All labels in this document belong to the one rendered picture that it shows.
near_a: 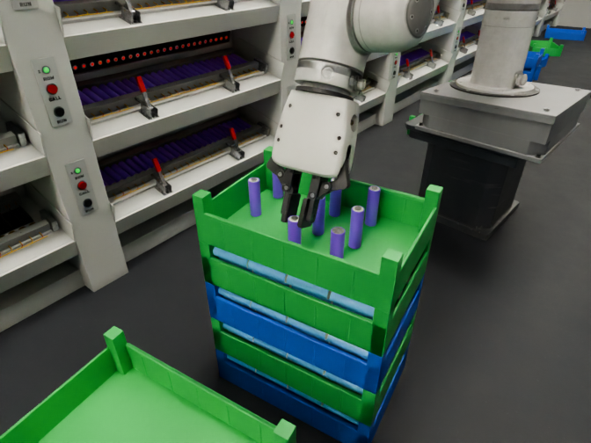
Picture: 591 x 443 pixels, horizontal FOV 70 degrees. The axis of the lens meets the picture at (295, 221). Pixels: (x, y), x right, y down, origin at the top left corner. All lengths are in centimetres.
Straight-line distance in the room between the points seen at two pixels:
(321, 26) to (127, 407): 55
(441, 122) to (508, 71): 20
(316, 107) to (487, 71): 74
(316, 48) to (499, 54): 74
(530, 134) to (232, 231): 73
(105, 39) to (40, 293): 56
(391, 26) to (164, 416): 55
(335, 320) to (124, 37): 71
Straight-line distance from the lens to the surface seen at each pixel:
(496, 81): 122
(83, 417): 69
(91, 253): 108
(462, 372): 93
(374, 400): 67
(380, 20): 50
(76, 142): 97
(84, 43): 96
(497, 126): 111
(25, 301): 111
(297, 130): 55
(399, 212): 69
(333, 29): 54
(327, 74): 53
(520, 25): 121
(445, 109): 115
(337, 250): 55
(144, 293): 108
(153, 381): 69
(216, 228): 61
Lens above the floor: 69
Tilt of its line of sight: 33 degrees down
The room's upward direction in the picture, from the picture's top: straight up
